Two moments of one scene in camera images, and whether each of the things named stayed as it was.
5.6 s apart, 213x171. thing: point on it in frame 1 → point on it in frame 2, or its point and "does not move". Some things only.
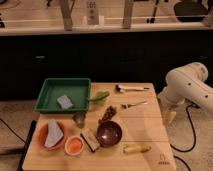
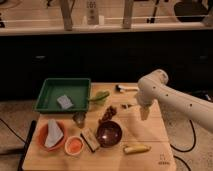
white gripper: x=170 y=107 → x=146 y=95
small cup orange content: x=74 y=146 does not move
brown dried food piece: x=108 y=114 does not move
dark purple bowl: x=108 y=133 does not move
